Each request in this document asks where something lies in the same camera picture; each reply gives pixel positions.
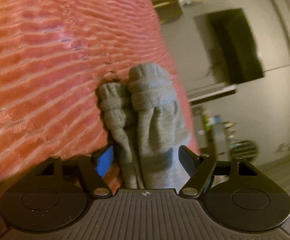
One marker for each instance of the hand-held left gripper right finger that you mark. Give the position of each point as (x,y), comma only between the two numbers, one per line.
(188,160)

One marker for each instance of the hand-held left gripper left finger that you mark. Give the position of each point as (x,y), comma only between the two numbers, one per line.
(106,160)

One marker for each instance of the grey sweat pants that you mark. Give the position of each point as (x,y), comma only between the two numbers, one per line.
(147,120)

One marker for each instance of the dark round basket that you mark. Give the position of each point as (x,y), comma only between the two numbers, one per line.
(246,150)

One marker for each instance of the pink ribbed blanket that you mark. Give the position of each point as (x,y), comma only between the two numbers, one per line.
(47,67)

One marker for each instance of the gold round side table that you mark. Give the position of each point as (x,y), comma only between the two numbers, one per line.
(166,7)

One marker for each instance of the white wall shelf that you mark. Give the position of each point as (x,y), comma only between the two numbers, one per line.
(210,92)

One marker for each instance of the wall television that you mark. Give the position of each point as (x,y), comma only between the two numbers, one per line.
(235,47)

